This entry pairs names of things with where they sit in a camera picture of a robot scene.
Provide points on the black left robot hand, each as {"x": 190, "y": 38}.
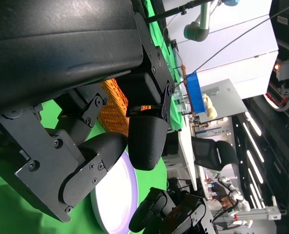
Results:
{"x": 61, "y": 48}

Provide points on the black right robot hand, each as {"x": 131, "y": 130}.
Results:
{"x": 178, "y": 214}

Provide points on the grey industrial robot arm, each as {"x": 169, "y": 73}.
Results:
{"x": 200, "y": 29}

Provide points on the pale lavender plate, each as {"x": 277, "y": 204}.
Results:
{"x": 117, "y": 195}

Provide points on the orange wicker basket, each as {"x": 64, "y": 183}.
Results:
{"x": 112, "y": 114}

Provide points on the white side table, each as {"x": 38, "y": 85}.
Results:
{"x": 186, "y": 158}

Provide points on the white humanoid robot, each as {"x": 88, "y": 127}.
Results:
{"x": 239, "y": 200}

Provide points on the black office chair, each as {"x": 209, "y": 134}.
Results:
{"x": 222, "y": 153}

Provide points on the aluminium profile bar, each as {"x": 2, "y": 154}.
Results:
{"x": 268, "y": 212}

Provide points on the beige cloth lump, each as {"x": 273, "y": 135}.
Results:
{"x": 211, "y": 109}

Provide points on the black pole stand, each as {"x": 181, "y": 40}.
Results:
{"x": 166, "y": 13}

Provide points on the blue plastic bin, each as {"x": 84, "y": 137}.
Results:
{"x": 195, "y": 95}

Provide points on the green tablecloth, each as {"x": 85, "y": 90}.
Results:
{"x": 12, "y": 214}

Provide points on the white partition box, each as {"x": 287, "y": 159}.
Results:
{"x": 244, "y": 61}

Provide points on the grey box with orange light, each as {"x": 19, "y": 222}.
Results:
{"x": 284, "y": 69}

